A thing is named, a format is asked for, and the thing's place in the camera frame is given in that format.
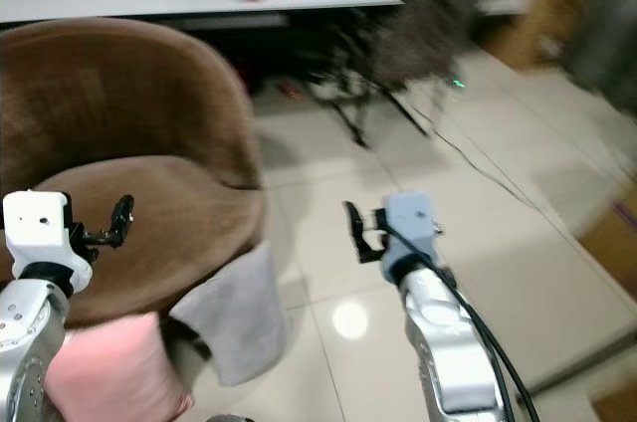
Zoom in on brown fabric armchair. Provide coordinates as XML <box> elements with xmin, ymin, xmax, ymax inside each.
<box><xmin>0</xmin><ymin>17</ymin><xmax>269</xmax><ymax>329</ymax></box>

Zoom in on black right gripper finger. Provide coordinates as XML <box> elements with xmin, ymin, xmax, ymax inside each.
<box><xmin>343</xmin><ymin>200</ymin><xmax>371</xmax><ymax>264</ymax></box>

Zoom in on brown cardboard box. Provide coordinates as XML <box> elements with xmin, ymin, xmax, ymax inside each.
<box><xmin>476</xmin><ymin>0</ymin><xmax>586</xmax><ymax>72</ymax></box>

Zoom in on pink pillow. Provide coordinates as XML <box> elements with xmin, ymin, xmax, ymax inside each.
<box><xmin>48</xmin><ymin>312</ymin><xmax>193</xmax><ymax>422</ymax></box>

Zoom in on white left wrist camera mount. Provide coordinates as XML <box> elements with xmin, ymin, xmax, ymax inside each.
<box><xmin>2</xmin><ymin>189</ymin><xmax>84</xmax><ymax>280</ymax></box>

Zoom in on thin black floor cable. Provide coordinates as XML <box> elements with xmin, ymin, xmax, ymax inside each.
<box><xmin>413</xmin><ymin>104</ymin><xmax>583</xmax><ymax>236</ymax></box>

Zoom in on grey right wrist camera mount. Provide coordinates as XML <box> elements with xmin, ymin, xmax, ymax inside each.
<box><xmin>379</xmin><ymin>191</ymin><xmax>442</xmax><ymax>280</ymax></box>

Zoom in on small red object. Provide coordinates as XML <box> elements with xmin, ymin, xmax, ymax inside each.
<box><xmin>274</xmin><ymin>82</ymin><xmax>307</xmax><ymax>104</ymax></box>

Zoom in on black folding stand legs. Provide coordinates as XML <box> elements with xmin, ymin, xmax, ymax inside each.
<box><xmin>314</xmin><ymin>29</ymin><xmax>431</xmax><ymax>151</ymax></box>

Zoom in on flat brown cardboard piece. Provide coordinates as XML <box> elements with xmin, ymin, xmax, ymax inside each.
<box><xmin>575</xmin><ymin>181</ymin><xmax>637</xmax><ymax>276</ymax></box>

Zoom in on dark grey draped chair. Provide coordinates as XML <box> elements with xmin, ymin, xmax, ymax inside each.
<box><xmin>373</xmin><ymin>0</ymin><xmax>519</xmax><ymax>91</ymax></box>

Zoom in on grey pillow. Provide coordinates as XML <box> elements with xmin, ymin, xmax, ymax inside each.
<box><xmin>168</xmin><ymin>240</ymin><xmax>289</xmax><ymax>389</ymax></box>

